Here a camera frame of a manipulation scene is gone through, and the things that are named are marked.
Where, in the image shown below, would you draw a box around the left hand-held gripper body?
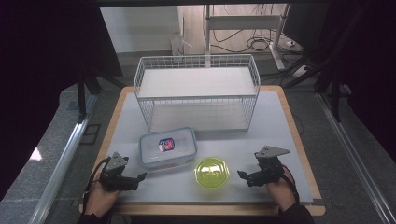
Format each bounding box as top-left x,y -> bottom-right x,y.
98,151 -> 130,191

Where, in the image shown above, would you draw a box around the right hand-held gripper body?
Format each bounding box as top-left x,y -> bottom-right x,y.
254,145 -> 291,187

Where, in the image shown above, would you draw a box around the clear lidded food container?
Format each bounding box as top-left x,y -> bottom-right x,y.
138,126 -> 198,171

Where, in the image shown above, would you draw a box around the green translucent bowl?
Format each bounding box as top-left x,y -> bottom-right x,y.
193,156 -> 231,190

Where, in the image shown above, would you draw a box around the white wire storage rack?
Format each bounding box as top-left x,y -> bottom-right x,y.
134,54 -> 262,133

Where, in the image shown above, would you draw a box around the person's left hand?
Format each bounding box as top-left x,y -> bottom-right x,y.
84,181 -> 120,218

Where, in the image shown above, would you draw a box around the person's right hand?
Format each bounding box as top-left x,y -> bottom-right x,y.
266,174 -> 297,213

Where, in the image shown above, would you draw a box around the wooden table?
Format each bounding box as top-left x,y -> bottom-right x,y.
78,85 -> 327,217

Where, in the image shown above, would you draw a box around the black metal stand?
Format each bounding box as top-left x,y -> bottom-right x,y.
329,69 -> 344,123
76,69 -> 102,123

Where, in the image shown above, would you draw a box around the white power strip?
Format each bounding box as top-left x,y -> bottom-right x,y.
292,64 -> 313,78
284,38 -> 304,52

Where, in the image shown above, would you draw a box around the black curtain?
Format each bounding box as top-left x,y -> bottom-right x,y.
314,0 -> 396,162
0,0 -> 124,200

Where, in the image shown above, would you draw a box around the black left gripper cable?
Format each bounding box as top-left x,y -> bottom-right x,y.
83,156 -> 112,204

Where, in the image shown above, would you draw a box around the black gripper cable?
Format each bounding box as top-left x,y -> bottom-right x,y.
83,156 -> 112,204
281,164 -> 301,205

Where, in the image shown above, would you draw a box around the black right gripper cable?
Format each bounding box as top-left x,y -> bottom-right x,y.
281,164 -> 301,205

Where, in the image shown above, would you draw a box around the aluminium floor rail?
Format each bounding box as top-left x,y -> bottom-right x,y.
28,94 -> 98,224
315,92 -> 396,224

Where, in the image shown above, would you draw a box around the black floor cables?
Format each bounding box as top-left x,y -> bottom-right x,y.
210,28 -> 283,54

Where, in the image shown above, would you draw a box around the white metal desk frame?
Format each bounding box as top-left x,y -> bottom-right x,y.
204,4 -> 291,71

